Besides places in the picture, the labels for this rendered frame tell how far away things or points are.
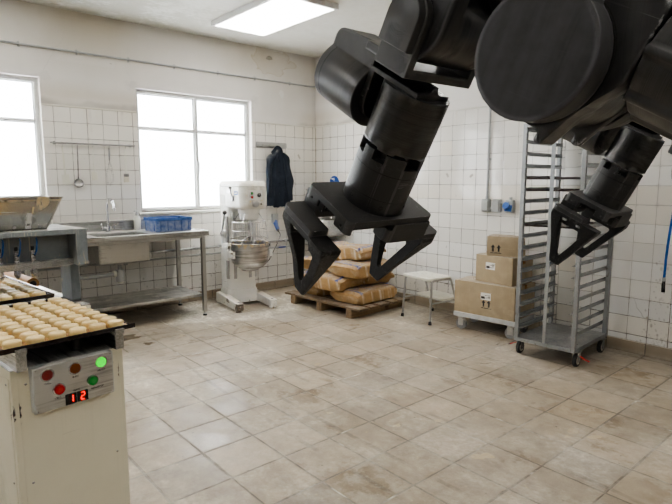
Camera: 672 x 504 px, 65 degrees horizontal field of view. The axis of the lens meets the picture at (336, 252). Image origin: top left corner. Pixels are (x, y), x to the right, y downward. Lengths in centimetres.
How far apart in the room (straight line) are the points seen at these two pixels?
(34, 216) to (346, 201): 218
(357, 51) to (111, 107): 561
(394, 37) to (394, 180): 11
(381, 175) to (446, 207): 531
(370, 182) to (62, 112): 552
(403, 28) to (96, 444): 178
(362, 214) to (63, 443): 162
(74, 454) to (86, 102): 445
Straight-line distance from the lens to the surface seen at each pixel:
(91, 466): 204
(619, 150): 82
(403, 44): 41
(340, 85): 48
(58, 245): 263
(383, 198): 46
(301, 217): 46
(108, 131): 601
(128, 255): 542
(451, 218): 572
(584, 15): 33
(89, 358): 187
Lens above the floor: 138
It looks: 8 degrees down
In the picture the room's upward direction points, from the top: straight up
